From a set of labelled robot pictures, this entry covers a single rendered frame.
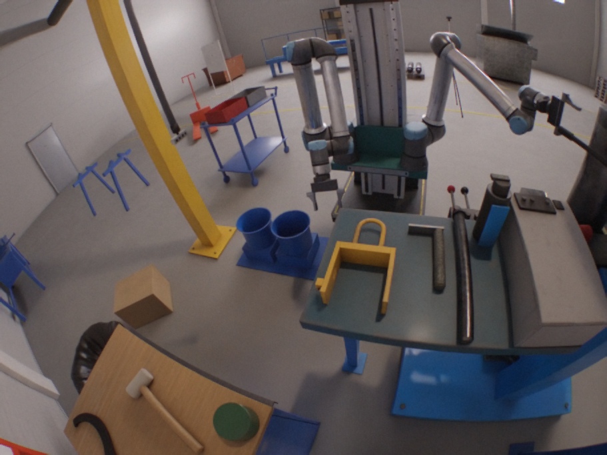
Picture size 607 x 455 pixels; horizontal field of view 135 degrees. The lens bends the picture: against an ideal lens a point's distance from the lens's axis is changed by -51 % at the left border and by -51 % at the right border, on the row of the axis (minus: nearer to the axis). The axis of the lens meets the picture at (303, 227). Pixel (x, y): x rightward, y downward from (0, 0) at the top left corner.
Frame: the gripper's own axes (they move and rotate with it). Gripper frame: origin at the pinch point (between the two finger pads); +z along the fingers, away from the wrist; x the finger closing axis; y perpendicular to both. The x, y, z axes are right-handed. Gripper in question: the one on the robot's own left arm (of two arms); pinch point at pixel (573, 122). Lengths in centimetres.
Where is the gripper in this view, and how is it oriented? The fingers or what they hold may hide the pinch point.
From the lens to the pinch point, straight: 129.0
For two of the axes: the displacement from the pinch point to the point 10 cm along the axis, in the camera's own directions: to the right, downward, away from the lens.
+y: 9.8, -1.7, -1.0
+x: 1.9, 7.0, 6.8
